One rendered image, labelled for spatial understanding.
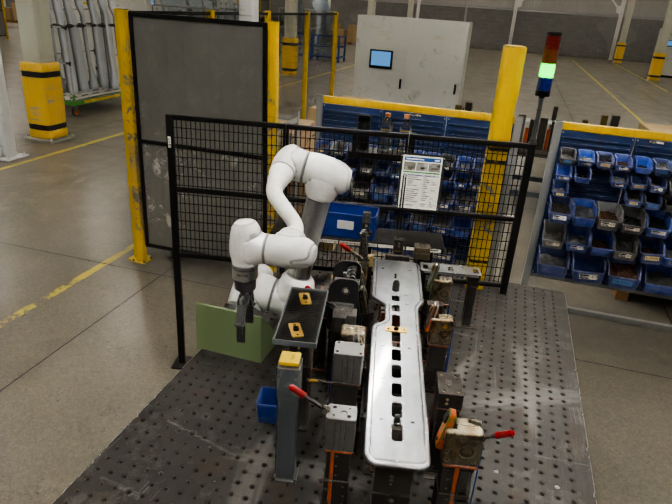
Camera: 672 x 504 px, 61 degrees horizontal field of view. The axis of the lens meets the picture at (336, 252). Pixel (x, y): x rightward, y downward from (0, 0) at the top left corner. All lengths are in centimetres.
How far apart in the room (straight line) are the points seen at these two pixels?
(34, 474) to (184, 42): 292
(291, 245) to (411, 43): 711
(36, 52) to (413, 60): 529
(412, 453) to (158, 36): 363
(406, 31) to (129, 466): 755
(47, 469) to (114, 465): 114
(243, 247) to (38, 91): 772
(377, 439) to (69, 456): 193
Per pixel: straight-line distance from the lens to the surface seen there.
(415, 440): 175
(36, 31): 937
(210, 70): 440
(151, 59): 466
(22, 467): 331
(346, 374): 191
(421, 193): 308
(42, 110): 947
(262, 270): 259
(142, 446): 219
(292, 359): 174
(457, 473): 181
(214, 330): 255
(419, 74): 881
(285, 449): 193
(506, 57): 303
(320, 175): 231
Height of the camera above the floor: 214
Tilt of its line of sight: 23 degrees down
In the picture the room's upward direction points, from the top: 4 degrees clockwise
